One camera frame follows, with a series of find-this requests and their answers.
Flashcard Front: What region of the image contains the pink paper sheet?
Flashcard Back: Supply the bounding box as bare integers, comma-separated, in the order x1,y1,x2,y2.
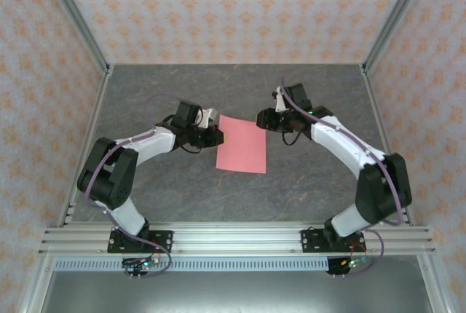
216,115,268,175

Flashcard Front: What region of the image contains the circuit board with LEDs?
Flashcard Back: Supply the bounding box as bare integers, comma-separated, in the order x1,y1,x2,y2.
122,254,162,278
329,254,369,277

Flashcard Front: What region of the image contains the grey metal panel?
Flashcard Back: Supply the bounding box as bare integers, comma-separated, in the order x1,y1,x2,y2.
36,271,433,313

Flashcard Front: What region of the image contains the aluminium table side rail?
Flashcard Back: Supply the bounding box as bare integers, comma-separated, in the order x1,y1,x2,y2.
56,65,114,227
359,64,416,227

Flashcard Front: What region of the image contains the aluminium mounting rail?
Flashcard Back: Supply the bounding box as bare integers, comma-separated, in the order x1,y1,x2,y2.
39,222,437,255

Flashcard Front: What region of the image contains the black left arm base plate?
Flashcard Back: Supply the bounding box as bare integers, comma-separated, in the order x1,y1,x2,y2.
107,230,174,254

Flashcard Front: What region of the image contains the grey slotted cable duct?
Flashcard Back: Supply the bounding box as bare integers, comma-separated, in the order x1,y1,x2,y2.
53,258,427,272

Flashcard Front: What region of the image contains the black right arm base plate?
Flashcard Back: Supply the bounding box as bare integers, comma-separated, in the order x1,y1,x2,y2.
300,229,366,254

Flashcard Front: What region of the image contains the aluminium frame post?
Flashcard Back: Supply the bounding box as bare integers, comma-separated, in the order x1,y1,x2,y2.
38,0,113,75
359,0,438,75

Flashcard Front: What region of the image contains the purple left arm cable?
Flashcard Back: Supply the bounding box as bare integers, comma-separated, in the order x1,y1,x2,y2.
82,93,173,280

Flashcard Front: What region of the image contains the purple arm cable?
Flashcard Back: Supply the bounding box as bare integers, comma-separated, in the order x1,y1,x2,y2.
280,76,406,278
82,93,173,280

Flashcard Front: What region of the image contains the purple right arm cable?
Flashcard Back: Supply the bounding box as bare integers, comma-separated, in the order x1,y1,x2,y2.
280,76,406,278

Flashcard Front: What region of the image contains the aluminium frame leg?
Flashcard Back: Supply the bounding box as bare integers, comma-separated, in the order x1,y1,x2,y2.
20,254,55,313
416,254,451,313

